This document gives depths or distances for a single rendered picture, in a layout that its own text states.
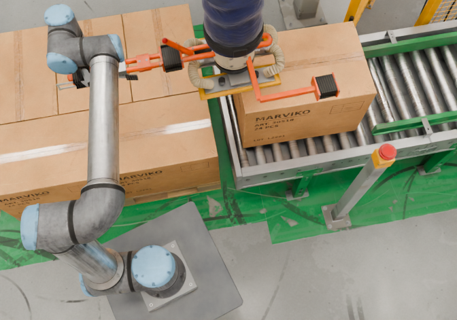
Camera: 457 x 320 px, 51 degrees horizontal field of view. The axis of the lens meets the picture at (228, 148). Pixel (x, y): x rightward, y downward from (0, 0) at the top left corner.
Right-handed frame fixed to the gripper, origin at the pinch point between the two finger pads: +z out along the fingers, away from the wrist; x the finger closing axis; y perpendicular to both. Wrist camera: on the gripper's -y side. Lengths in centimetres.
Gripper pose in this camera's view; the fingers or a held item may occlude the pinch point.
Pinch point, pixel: (83, 75)
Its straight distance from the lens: 194.4
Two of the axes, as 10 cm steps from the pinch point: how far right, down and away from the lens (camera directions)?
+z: 0.1, 3.8, 9.2
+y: 9.8, -1.9, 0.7
